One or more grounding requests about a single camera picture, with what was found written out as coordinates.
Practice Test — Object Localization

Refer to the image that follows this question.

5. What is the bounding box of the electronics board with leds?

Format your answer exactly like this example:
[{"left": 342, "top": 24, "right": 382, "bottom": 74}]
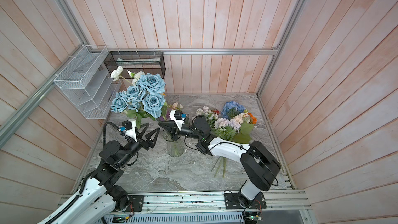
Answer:
[{"left": 241, "top": 211, "right": 262, "bottom": 224}]

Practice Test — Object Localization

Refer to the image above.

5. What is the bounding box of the teal blue rose bunch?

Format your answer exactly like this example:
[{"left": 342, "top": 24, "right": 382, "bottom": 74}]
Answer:
[{"left": 110, "top": 73, "right": 168, "bottom": 128}]

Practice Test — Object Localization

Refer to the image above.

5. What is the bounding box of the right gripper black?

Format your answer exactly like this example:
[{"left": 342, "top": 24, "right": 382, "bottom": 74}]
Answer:
[{"left": 161, "top": 120, "right": 204, "bottom": 142}]

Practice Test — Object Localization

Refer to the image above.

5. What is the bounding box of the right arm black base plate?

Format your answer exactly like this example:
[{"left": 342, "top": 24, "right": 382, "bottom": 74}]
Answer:
[{"left": 223, "top": 191, "right": 266, "bottom": 210}]

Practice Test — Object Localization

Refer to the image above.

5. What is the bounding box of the horizontal aluminium frame bar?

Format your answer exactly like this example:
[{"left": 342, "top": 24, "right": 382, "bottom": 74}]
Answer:
[{"left": 105, "top": 48, "right": 279, "bottom": 56}]

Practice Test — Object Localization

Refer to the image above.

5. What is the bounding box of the blue hydrangea stem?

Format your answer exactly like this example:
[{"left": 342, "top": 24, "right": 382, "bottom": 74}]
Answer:
[{"left": 220, "top": 101, "right": 245, "bottom": 120}]

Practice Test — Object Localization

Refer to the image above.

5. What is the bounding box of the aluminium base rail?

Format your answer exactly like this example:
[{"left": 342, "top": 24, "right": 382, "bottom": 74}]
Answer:
[{"left": 52, "top": 189, "right": 312, "bottom": 224}]

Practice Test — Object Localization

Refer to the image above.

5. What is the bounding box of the pink hydrangea bouquet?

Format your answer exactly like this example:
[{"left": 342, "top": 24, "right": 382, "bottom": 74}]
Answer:
[{"left": 210, "top": 112, "right": 255, "bottom": 178}]

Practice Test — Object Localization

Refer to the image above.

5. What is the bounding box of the white wire shelf rack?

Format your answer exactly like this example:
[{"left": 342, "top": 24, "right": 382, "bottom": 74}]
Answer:
[{"left": 54, "top": 45, "right": 121, "bottom": 120}]

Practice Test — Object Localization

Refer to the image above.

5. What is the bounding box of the white flower stem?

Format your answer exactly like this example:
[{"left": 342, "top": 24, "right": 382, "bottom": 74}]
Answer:
[{"left": 110, "top": 66, "right": 145, "bottom": 86}]

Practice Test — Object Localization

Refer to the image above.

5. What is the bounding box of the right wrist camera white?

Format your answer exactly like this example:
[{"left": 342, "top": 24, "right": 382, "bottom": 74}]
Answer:
[{"left": 170, "top": 110, "right": 186, "bottom": 131}]

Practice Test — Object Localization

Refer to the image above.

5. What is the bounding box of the clear grey glass vase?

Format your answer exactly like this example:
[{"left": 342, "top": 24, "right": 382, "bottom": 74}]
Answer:
[{"left": 162, "top": 130, "right": 184, "bottom": 157}]

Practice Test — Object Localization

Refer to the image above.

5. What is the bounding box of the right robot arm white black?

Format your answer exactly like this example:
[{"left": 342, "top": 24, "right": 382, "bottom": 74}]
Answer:
[{"left": 159, "top": 114, "right": 282, "bottom": 209}]

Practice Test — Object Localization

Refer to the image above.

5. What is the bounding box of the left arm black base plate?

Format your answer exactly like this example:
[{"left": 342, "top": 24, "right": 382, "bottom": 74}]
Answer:
[{"left": 125, "top": 195, "right": 145, "bottom": 214}]

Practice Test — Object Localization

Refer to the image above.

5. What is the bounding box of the left aluminium frame bar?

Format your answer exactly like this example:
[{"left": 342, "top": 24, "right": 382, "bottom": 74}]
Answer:
[{"left": 1, "top": 44, "right": 85, "bottom": 148}]

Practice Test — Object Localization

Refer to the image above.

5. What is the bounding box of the blue purple glass vase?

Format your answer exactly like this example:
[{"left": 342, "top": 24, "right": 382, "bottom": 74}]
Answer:
[{"left": 159, "top": 110, "right": 170, "bottom": 121}]

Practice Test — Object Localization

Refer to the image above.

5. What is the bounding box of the pink lilac mixed bouquet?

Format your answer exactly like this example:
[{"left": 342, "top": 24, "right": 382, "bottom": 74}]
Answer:
[{"left": 169, "top": 102, "right": 219, "bottom": 128}]

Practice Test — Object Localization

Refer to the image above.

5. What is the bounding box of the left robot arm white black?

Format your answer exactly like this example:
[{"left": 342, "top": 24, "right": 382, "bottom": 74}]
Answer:
[{"left": 41, "top": 120, "right": 160, "bottom": 224}]

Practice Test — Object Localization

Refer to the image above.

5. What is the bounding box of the black mesh wall basket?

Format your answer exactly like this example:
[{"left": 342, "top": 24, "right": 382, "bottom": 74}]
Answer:
[{"left": 104, "top": 52, "right": 166, "bottom": 79}]

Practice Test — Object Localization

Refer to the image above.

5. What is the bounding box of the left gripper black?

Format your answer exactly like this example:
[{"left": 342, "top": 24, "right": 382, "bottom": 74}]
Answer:
[{"left": 117, "top": 122, "right": 160, "bottom": 167}]

